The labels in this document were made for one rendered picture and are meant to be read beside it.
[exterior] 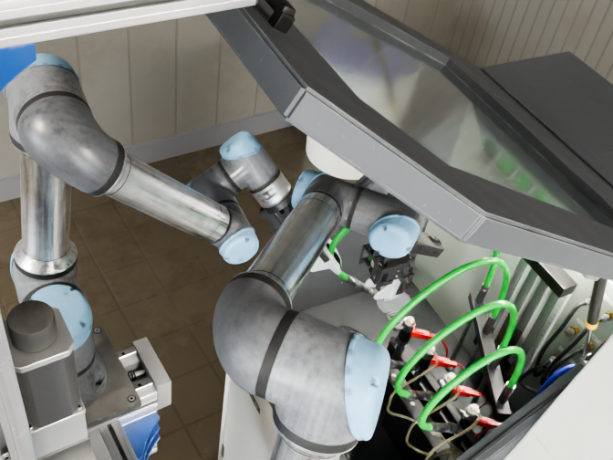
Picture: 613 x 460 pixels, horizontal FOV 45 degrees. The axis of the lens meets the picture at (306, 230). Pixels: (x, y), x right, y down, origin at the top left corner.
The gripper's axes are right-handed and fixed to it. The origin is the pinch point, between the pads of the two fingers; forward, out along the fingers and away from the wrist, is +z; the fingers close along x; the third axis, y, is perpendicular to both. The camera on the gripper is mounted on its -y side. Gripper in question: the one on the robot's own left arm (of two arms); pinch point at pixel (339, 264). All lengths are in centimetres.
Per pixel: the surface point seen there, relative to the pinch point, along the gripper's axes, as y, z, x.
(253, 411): 49, 31, -9
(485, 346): -16.9, 33.5, 1.6
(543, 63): -55, -1, -44
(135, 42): 83, -54, -168
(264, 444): 48, 38, -3
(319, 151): 56, 41, -202
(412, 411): 2.5, 34.9, 10.8
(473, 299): -17.2, 29.8, -11.2
